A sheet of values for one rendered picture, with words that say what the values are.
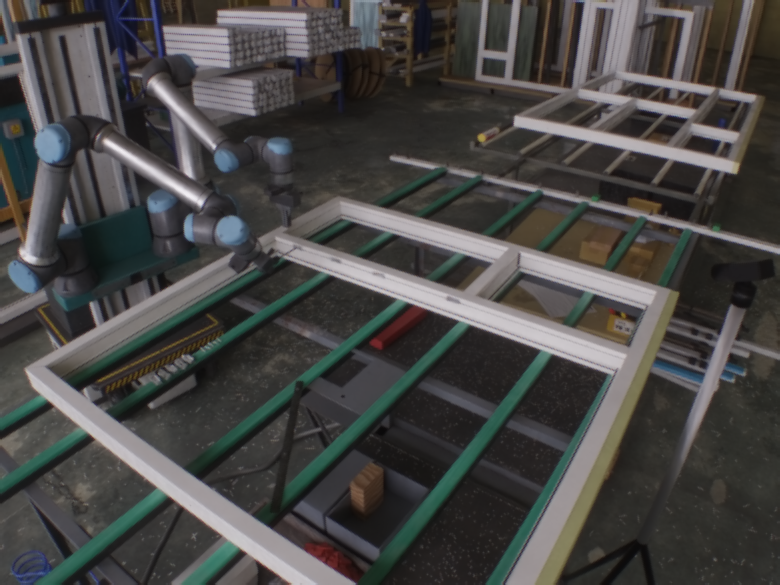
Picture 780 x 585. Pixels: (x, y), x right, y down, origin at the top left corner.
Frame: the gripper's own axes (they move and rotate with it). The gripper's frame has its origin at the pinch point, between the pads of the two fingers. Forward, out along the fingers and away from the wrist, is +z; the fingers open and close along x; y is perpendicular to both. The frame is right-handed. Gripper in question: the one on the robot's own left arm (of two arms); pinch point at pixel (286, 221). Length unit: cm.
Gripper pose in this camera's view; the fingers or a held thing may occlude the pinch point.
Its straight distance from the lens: 237.4
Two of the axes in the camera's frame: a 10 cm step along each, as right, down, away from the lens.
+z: 0.0, 8.5, 5.3
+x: -8.3, -2.9, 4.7
